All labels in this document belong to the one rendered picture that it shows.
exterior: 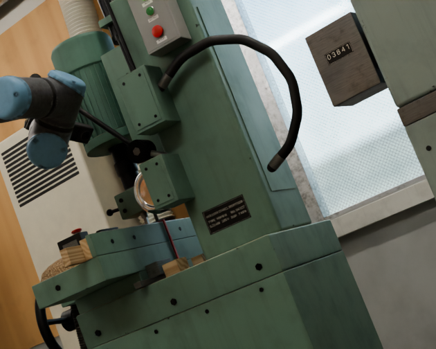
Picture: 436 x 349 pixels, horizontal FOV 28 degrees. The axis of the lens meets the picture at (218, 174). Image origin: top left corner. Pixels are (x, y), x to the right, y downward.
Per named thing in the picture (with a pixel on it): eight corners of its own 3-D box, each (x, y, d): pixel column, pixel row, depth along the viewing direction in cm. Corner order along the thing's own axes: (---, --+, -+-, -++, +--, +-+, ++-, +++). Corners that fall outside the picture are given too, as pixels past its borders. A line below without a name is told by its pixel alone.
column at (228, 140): (243, 253, 233) (149, 15, 244) (315, 223, 224) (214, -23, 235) (206, 263, 213) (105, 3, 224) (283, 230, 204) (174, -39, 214)
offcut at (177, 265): (166, 278, 210) (161, 265, 211) (176, 275, 214) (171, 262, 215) (180, 272, 208) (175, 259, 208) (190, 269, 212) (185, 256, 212)
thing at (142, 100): (153, 136, 219) (132, 82, 221) (181, 120, 215) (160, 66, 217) (135, 135, 211) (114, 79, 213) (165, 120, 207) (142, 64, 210)
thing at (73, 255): (198, 238, 256) (194, 226, 257) (204, 236, 256) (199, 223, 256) (64, 267, 196) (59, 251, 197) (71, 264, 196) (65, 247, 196)
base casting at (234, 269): (172, 318, 256) (162, 289, 258) (343, 249, 232) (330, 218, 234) (86, 350, 216) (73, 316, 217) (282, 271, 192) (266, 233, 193)
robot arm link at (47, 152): (73, 138, 195) (61, 177, 198) (73, 122, 207) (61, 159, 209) (32, 126, 193) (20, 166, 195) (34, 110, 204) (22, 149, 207)
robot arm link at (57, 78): (63, 82, 188) (47, 133, 191) (97, 83, 197) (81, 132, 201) (34, 66, 192) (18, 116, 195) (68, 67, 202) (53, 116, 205)
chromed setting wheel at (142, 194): (147, 221, 220) (131, 176, 222) (187, 202, 215) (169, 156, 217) (142, 221, 217) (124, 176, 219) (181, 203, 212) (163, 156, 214)
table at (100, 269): (138, 286, 265) (131, 267, 266) (220, 251, 253) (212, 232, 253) (10, 323, 211) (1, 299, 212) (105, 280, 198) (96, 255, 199)
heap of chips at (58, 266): (57, 280, 216) (52, 265, 217) (100, 260, 211) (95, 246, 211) (34, 284, 208) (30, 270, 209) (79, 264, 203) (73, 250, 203)
